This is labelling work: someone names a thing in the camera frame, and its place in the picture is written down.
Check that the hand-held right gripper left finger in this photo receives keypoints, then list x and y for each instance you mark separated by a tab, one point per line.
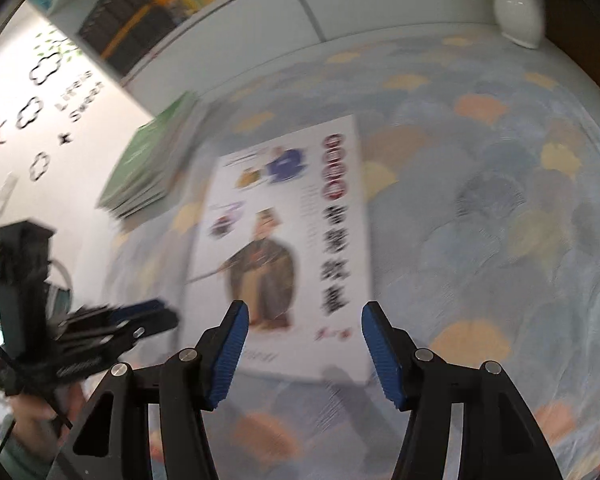
230	355

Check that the person's left forearm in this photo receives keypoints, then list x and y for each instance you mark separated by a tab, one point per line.
25	462

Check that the fan-patterned tablecloth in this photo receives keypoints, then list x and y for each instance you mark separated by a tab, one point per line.
480	210

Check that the green tree wall decal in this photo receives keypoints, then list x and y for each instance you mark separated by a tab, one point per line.
55	45

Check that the white vase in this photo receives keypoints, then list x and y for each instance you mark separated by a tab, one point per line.
517	5

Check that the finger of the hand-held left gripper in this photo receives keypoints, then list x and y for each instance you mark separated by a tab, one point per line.
140	308
157	322

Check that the white bookshelf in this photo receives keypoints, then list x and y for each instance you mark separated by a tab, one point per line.
355	5

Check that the black bird wall decal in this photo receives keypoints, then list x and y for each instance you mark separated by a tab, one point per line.
66	138

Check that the row of black books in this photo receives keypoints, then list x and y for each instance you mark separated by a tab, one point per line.
125	20

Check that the white book brown-robed figure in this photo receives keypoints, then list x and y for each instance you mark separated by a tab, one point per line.
280	240

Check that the black cloud wall decal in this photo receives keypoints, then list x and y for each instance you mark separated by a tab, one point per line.
45	67
29	111
40	166

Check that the stack of green-topped books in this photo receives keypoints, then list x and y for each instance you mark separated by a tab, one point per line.
145	160

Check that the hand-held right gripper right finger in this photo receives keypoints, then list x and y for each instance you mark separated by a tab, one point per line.
380	355

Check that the black lettering wall decal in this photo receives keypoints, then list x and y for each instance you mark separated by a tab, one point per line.
77	110

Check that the white wall switch panel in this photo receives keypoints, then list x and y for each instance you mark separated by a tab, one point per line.
5	195

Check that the brown wooden cabinet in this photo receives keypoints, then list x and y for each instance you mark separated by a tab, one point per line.
562	35

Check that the person's left hand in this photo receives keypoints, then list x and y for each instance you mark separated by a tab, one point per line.
35	425

